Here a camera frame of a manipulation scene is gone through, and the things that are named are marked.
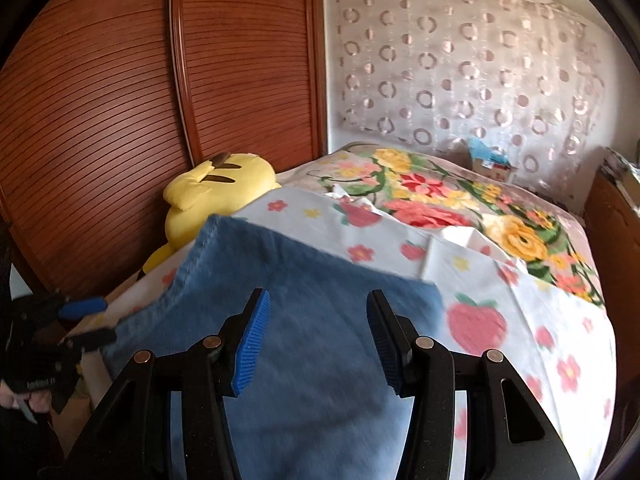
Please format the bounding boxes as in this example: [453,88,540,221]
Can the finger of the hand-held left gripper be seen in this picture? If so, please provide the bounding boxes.
[60,328,119,357]
[57,297,109,320]

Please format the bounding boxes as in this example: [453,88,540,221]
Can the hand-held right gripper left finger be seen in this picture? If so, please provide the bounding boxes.
[67,288,272,480]

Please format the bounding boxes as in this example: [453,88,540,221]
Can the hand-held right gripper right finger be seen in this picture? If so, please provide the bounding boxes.
[366,289,582,480]

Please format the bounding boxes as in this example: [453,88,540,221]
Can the blue denim pants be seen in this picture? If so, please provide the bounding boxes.
[102,214,446,480]

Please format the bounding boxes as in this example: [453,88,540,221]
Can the person's left hand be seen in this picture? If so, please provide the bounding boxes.
[0,381,52,413]

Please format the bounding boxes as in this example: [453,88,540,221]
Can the person's dark clothing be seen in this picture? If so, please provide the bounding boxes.
[0,405,68,480]

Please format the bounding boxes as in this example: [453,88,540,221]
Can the white strawberry print sheet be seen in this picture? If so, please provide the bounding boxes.
[70,185,618,480]

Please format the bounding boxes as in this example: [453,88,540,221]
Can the yellow plush toy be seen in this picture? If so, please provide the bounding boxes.
[137,152,282,279]

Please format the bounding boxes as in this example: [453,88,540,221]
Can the pink floral blanket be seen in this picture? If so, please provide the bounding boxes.
[277,141,608,308]

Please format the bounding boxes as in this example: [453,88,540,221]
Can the brown wooden wardrobe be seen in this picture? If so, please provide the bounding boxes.
[0,0,328,306]

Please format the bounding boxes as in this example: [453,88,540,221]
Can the small cardboard box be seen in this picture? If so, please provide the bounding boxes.
[467,137,519,186]

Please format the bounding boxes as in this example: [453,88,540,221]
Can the brown wooden cabinet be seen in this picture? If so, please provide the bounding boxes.
[582,172,640,311]

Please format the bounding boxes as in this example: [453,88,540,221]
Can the sheer curtain with pink rings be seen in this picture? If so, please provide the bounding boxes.
[322,0,609,202]

